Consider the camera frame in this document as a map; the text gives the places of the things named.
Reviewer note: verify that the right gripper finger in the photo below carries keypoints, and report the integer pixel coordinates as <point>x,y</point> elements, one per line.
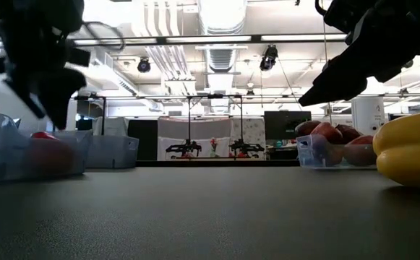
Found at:
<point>336,83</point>

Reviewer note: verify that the small clear plastic bin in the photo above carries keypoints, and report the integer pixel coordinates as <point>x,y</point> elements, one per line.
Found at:
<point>112,151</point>

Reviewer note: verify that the silver ventilation duct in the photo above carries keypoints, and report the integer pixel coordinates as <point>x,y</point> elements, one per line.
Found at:
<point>222,21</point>

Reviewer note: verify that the white partition panel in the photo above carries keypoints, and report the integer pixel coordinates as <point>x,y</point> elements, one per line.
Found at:
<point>173,130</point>

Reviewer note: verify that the black background workstation frame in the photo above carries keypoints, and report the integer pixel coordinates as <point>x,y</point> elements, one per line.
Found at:
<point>213,96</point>

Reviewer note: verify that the red bell pepper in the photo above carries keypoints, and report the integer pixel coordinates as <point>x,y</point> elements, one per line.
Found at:
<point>50,157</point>

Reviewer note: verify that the black overhead light bar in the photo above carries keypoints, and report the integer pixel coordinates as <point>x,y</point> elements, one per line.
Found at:
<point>209,39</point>

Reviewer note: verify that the white storage box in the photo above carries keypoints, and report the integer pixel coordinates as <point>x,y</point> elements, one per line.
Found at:
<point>112,126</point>

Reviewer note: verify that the black monitor screen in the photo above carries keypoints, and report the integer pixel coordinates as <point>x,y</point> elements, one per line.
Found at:
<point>283,124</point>

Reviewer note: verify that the background black robot arm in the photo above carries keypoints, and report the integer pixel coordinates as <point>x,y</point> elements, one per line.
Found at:
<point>246,148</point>
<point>184,148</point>

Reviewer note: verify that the black hanging camera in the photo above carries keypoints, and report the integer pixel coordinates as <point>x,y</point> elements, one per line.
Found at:
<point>408,64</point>
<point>144,65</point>
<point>268,57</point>

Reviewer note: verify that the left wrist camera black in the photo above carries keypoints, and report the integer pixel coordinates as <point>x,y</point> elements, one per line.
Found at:
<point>79,57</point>

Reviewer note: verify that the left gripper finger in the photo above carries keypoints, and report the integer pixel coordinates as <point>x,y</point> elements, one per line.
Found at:
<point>59,94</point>
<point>23,94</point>

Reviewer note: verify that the red flowers in vase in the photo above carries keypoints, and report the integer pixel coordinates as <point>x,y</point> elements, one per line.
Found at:
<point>214,143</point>

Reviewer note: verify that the large clear plastic bin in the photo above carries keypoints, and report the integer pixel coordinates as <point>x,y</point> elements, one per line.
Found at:
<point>0,159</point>

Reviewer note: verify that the white round pillar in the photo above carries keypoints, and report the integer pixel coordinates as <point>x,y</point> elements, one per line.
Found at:
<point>368,115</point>

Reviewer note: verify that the clear plastic bin blue label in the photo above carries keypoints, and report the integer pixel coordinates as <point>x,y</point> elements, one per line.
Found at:
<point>309,153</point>

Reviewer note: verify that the yellow bell pepper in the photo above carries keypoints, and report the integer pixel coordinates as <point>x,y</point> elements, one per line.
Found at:
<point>412,151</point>

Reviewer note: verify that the black cabinet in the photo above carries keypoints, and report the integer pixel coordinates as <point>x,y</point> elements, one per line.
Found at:
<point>142,141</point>

